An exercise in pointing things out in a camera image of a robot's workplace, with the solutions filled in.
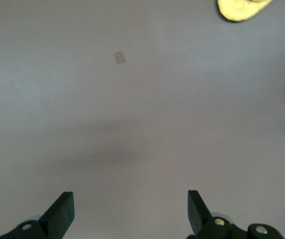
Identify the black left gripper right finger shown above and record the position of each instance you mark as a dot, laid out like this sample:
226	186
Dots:
207	226

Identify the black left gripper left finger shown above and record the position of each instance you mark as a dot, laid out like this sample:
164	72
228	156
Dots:
55	221

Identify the small square tape patch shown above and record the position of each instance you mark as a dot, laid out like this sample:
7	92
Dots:
119	57

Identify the yellow quilted oven mitt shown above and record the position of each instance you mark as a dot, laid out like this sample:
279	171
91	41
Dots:
237	11

